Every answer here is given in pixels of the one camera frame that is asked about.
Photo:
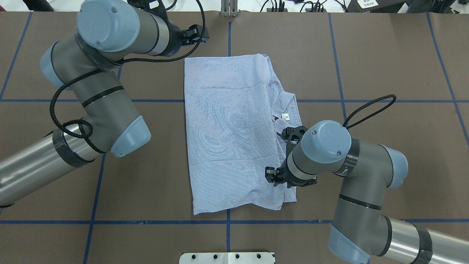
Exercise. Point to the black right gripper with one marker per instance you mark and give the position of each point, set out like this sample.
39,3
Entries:
283,175

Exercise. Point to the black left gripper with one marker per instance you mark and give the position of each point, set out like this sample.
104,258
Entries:
177,37

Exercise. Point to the light blue striped shirt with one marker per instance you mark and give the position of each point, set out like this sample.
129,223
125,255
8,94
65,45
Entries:
235,111

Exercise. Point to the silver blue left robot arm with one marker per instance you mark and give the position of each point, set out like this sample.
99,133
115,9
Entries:
91,111

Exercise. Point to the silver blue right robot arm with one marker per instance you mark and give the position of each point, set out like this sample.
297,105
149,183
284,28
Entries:
359,229

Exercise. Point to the black labelled box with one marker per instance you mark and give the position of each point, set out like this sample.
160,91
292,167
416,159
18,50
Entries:
374,6

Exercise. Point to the aluminium frame post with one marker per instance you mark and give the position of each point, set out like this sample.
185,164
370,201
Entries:
229,8

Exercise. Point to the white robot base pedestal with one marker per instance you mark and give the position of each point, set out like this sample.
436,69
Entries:
228,258

